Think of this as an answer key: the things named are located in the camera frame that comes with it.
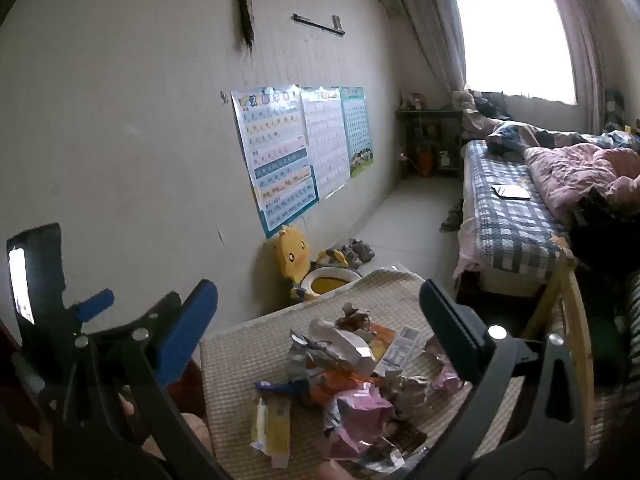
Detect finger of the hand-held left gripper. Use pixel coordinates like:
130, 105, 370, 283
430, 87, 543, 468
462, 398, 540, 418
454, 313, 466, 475
74, 288, 115, 324

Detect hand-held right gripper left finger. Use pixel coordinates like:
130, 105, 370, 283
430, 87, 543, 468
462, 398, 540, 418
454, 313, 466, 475
39, 279, 233, 480

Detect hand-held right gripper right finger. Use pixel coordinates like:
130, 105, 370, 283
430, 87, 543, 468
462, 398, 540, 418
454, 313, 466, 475
419, 280, 598, 480

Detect yellow and orange packet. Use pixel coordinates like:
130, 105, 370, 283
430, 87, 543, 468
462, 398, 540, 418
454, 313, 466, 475
370, 322, 399, 357

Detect blue cookie wrapper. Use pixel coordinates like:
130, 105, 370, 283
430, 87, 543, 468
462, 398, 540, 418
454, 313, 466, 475
254, 377, 312, 404

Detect small pink foil wrapper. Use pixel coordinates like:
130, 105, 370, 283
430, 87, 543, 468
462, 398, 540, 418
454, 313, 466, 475
432, 360, 472, 394

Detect white gridded packet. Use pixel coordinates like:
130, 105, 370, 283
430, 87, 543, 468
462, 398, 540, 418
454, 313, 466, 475
375, 326, 424, 377

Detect beige checkered table cloth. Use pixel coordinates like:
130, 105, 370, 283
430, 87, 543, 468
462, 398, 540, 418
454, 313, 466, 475
200, 267, 527, 480

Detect clear plastic wrapper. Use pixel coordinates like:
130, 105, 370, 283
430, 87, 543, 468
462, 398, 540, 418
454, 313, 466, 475
385, 370, 437, 412

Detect brown crumpled wrapper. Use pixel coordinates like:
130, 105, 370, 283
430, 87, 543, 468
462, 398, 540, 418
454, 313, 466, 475
334, 302, 374, 332

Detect dark shoes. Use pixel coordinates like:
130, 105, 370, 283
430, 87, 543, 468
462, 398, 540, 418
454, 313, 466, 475
439, 199, 466, 234

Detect bed with plaid sheet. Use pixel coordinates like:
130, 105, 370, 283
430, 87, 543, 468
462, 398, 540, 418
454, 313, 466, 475
452, 137, 571, 295

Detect large pink wrapper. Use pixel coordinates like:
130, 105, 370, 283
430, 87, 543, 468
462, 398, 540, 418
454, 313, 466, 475
324, 382, 397, 457

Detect grey plush slipper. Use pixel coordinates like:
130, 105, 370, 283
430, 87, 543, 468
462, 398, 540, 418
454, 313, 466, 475
345, 238, 376, 264

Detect light wooden chair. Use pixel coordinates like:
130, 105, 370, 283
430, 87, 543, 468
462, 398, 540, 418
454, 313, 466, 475
520, 251, 598, 411

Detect orange plastic bag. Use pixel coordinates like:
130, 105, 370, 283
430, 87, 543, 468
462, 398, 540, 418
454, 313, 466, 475
309, 369, 363, 392

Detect yellow snack wrapper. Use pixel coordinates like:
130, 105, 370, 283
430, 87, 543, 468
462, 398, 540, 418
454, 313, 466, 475
250, 392, 292, 457

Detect yellow duck potty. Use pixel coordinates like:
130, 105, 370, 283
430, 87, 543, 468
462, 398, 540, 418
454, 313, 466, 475
272, 225, 365, 305

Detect yellow striped plush slipper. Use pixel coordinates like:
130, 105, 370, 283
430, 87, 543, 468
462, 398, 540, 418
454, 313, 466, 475
315, 247, 349, 267

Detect white tablet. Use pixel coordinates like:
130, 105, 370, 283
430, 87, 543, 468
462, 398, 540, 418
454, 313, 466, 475
492, 184, 531, 200

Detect dark clothes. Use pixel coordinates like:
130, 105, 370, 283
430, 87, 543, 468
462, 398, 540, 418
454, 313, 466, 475
566, 187, 640, 272

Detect dark shelf rack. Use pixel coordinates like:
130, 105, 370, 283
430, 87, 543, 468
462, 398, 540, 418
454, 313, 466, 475
396, 108, 464, 180

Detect pink quilt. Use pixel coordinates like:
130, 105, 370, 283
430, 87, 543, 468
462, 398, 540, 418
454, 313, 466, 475
524, 142, 640, 217

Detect blue patterned quilt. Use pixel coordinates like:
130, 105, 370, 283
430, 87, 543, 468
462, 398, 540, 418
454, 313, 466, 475
487, 120, 603, 155

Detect window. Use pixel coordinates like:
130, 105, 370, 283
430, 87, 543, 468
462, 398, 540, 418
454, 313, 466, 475
452, 0, 577, 106

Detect pale curtain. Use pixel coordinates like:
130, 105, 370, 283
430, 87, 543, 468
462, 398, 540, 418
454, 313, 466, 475
390, 0, 468, 96
552, 0, 608, 133

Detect large blue wall poster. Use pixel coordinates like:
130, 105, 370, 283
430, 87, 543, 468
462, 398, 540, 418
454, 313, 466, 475
231, 85, 321, 239

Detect green wall poster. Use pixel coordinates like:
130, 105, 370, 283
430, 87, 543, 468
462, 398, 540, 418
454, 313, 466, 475
340, 86, 375, 179

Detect white wall poster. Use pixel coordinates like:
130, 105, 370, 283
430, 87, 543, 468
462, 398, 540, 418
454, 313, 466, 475
299, 86, 351, 200

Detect dark wall strip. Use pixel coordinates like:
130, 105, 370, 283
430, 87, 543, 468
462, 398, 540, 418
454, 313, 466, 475
235, 0, 256, 54

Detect black wall rail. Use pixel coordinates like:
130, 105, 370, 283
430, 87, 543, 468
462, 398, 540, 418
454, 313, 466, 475
292, 13, 346, 37

